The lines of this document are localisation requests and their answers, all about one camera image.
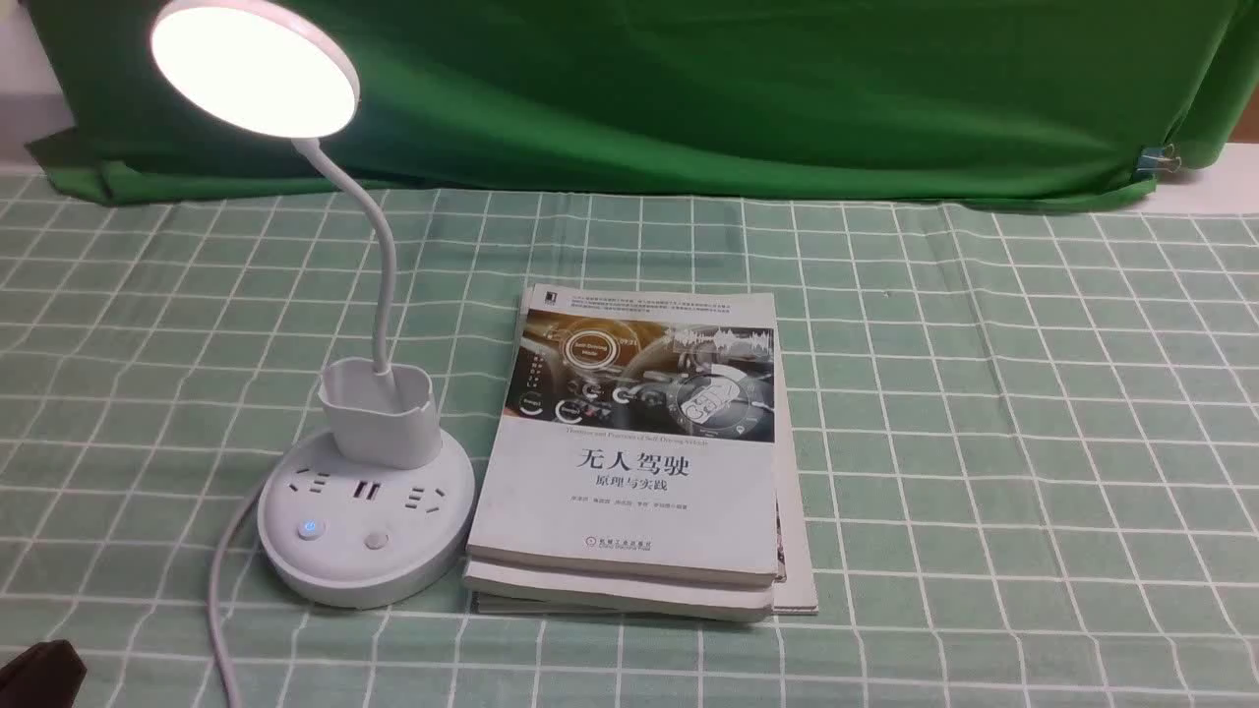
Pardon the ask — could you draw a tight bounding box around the white desk lamp with sockets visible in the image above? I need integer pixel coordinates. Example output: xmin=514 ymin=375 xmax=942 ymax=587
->
xmin=150 ymin=1 xmax=475 ymax=608

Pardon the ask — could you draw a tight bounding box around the middle white book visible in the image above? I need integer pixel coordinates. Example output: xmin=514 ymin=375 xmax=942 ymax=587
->
xmin=462 ymin=291 xmax=796 ymax=624

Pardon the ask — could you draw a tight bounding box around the blue binder clip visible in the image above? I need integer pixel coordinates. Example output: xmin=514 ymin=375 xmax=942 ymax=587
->
xmin=1133 ymin=144 xmax=1182 ymax=180

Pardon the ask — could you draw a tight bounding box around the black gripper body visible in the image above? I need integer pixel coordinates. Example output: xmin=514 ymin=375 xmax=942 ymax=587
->
xmin=1 ymin=640 xmax=89 ymax=707

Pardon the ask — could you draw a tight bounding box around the green backdrop cloth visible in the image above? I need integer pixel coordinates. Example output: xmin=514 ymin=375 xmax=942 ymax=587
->
xmin=21 ymin=0 xmax=1259 ymax=213

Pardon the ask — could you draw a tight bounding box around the white lamp power cable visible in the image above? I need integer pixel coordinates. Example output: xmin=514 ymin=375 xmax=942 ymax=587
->
xmin=206 ymin=479 xmax=267 ymax=708

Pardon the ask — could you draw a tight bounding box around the green checkered tablecloth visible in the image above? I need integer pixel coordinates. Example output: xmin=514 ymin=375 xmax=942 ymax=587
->
xmin=1 ymin=173 xmax=1258 ymax=707

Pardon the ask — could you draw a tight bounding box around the bottom thin book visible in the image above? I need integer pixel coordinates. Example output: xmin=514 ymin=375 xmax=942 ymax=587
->
xmin=463 ymin=432 xmax=820 ymax=622

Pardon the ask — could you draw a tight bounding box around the top self-driving textbook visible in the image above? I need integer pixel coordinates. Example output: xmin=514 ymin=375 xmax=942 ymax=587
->
xmin=466 ymin=283 xmax=781 ymax=590

